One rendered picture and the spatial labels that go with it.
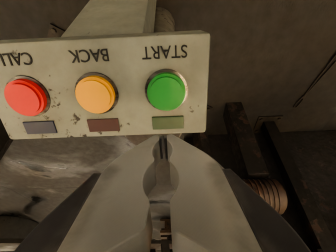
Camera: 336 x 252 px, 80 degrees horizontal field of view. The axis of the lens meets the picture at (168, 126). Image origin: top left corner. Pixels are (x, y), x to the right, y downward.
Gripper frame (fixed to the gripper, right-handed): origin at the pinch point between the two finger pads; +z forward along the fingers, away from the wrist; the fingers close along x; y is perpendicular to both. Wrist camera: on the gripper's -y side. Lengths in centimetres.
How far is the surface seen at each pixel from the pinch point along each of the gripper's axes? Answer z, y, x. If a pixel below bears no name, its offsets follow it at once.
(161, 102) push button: 8.7, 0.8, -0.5
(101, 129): 9.6, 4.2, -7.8
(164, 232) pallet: 131, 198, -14
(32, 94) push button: 8.7, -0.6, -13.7
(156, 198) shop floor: 125, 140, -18
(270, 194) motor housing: 39, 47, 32
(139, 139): 23.6, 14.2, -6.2
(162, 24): 56, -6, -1
